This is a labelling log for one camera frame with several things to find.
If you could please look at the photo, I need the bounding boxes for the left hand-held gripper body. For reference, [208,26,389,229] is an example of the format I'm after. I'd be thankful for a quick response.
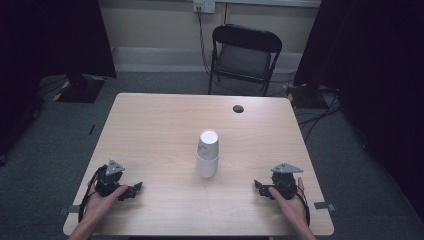
[94,159,126,198]

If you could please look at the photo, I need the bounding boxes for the white wall socket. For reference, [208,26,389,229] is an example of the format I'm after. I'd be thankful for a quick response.
[192,0,217,15]

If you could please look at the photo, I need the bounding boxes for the person's right hand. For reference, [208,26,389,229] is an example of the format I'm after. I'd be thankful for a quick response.
[268,176,310,232]

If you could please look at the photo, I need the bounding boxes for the white paper cup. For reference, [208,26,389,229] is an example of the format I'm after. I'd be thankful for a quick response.
[196,128,220,160]
[195,148,220,179]

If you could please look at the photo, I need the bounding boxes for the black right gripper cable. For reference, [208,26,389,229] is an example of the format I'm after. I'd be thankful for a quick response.
[295,185,312,228]

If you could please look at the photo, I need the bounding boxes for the grey tape strip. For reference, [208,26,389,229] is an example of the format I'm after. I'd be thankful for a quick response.
[313,201,337,212]
[57,205,82,216]

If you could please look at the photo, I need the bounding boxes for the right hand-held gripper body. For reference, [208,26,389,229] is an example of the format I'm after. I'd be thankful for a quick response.
[270,162,304,201]

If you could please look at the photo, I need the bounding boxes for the black floor cables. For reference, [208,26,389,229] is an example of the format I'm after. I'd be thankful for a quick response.
[37,75,72,99]
[294,87,343,143]

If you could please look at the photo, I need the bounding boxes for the person's left hand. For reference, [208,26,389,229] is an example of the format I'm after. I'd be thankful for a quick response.
[79,184,130,231]

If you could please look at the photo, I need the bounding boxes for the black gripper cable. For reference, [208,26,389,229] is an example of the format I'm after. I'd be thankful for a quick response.
[295,185,312,228]
[77,165,108,224]

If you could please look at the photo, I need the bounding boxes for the black stand base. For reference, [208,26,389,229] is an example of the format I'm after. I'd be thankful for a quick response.
[52,73,107,104]
[285,82,323,110]

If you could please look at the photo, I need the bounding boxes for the black folding chair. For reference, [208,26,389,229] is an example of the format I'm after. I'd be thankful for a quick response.
[207,23,284,97]

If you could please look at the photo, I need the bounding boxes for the black braided power cable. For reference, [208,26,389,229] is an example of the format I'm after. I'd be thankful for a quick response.
[196,5,214,78]

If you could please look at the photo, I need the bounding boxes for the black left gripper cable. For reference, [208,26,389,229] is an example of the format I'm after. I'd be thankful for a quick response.
[77,165,108,224]

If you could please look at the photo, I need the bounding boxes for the dark curtain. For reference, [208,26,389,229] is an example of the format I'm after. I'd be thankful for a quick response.
[293,0,424,221]
[0,0,118,158]

